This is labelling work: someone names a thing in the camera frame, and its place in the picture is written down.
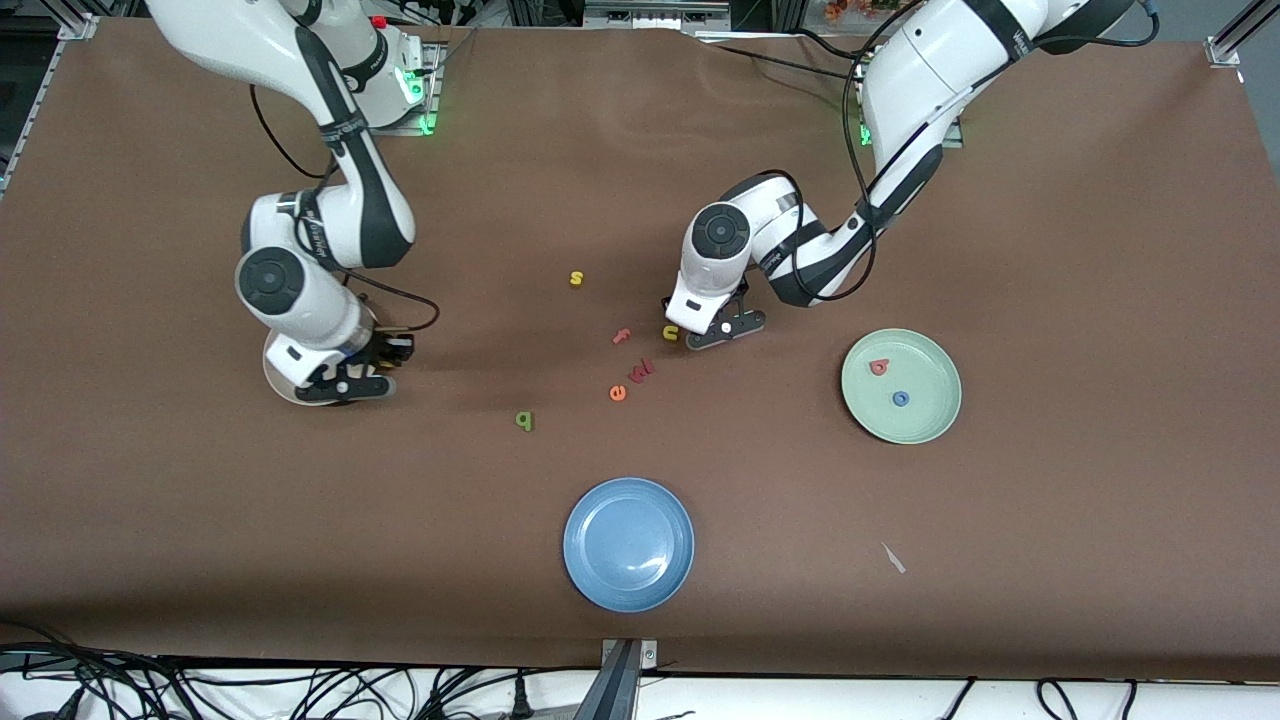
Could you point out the brown table cover sheet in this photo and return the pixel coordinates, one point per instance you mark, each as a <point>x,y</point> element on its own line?
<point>200,520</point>

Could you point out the orange dried leaves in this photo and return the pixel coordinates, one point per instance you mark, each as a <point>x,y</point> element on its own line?
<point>850,10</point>

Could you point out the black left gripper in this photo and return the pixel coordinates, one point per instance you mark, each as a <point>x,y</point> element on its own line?
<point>741,288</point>

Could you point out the blue round plate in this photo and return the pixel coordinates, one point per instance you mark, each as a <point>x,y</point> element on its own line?
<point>628,545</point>

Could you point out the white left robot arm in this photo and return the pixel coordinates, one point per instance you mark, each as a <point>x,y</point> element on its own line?
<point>920,70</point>

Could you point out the small white paper scrap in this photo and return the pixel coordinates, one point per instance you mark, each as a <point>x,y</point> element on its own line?
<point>893,558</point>

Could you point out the metal table edge bracket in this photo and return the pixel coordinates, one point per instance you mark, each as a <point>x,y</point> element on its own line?
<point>622,690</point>

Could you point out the aluminium frame rail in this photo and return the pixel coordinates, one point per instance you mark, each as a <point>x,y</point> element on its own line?
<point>28,110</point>

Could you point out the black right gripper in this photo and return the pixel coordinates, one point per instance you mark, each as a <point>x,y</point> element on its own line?
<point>384,349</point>

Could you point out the beige brown round plate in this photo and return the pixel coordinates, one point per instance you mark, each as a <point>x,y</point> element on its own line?
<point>275,375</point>

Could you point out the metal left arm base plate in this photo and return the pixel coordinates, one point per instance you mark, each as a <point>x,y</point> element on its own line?
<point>955,135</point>

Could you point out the grey metal frame structure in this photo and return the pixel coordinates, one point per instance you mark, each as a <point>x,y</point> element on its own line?
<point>650,15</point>

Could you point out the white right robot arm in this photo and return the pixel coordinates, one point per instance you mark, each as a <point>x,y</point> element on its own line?
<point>290,300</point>

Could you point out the light green round plate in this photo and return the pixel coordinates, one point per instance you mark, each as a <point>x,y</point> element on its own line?
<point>925,420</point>

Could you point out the dark red foam letter w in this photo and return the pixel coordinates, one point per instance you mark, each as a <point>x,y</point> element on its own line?
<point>642,371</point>

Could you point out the aluminium corner bracket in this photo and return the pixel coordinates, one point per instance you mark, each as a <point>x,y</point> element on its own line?
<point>78,27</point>
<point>1222,52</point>

